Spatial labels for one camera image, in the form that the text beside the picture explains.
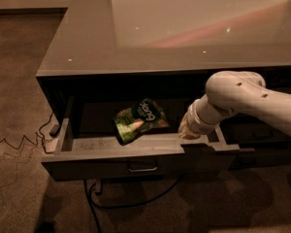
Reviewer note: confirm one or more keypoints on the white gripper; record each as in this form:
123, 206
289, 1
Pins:
193, 120

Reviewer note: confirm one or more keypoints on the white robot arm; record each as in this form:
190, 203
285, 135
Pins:
229, 93

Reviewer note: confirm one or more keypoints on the dark grey drawer cabinet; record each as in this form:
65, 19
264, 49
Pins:
130, 50

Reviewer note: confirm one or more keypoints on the green snack bag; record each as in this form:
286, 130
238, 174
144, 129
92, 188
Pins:
133, 122

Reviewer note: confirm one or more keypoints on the black power adapter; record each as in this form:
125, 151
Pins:
54, 130

